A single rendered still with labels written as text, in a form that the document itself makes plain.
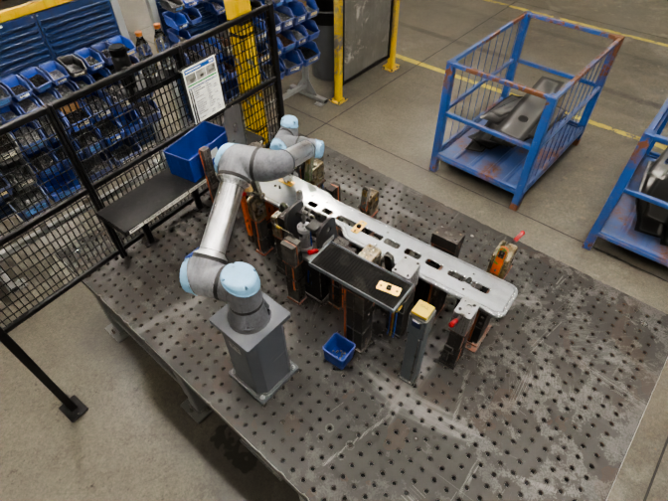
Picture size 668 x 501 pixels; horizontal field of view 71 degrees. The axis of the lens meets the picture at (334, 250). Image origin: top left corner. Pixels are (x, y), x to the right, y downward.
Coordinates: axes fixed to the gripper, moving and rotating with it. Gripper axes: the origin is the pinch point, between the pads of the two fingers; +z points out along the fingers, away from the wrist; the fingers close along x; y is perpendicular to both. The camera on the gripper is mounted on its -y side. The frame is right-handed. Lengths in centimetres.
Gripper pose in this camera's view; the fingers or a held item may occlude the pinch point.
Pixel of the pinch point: (286, 178)
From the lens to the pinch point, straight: 231.6
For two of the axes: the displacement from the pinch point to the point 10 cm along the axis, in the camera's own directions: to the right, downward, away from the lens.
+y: 8.0, 5.0, -3.4
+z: -0.7, 6.3, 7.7
